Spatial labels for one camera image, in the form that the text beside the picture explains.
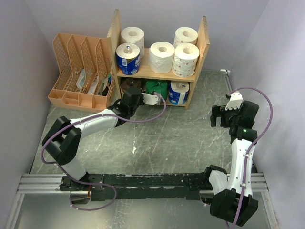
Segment blue roll with stick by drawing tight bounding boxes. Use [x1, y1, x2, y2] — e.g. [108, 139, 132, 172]
[168, 81, 190, 105]

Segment floral white roll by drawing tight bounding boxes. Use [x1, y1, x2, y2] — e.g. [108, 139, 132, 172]
[172, 43, 200, 78]

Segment green roll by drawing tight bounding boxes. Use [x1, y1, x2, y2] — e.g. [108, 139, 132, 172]
[145, 80, 168, 100]

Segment plain white roll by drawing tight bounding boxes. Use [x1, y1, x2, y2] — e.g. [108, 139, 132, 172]
[149, 42, 175, 74]

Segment floral paper roll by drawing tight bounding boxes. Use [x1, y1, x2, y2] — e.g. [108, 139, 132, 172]
[173, 27, 198, 48]
[121, 27, 145, 58]

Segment brown topped roll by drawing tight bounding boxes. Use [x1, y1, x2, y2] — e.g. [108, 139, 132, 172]
[120, 78, 142, 95]

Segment blue roll front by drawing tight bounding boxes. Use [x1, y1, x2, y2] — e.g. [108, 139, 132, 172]
[116, 43, 141, 75]

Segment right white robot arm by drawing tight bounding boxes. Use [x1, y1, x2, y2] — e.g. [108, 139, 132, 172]
[202, 101, 259, 227]

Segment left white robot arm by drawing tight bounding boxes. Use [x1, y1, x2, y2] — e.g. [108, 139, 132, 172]
[42, 87, 144, 190]

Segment wooden two-tier shelf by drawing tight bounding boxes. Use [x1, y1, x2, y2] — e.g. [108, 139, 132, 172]
[106, 9, 210, 108]

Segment items in file organizer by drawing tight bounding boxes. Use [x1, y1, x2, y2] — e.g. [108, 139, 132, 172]
[76, 69, 112, 96]

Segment orange plastic file organizer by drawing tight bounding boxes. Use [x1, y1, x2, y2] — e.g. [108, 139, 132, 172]
[48, 33, 116, 113]

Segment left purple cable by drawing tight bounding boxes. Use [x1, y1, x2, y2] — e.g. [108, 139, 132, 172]
[41, 90, 167, 211]

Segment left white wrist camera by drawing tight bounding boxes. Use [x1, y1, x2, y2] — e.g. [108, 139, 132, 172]
[142, 93, 161, 105]

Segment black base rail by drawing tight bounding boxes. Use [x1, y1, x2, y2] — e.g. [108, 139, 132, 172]
[59, 173, 214, 201]

